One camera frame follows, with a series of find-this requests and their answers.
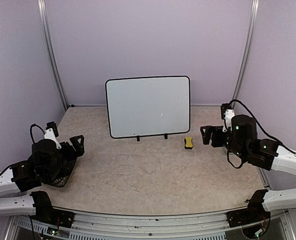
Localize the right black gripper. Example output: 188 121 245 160
200 125 247 160

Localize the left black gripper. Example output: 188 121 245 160
46 135 85 182

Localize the yellow black whiteboard eraser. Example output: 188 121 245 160
184 136 193 150

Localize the white whiteboard black frame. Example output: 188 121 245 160
105 75 191 139

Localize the whiteboard wire stand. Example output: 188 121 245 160
135 133 168 142

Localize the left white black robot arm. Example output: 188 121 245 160
0 135 85 227

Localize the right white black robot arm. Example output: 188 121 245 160
200 111 296 228

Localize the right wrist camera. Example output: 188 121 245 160
220 103 235 133

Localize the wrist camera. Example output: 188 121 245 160
220 103 235 133
44 121 62 149

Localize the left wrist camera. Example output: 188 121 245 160
44 121 62 149

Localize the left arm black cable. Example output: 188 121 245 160
29 123 47 145

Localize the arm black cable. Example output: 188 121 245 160
29 123 47 145
226 99 296 170

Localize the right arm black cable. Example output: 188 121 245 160
226 99 296 170

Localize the right aluminium corner post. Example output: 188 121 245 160
232 0 260 99

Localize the aluminium corner post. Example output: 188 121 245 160
38 0 69 112
232 0 260 99

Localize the aluminium front rail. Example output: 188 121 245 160
5 198 295 240

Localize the left aluminium corner post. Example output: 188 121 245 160
38 0 69 112

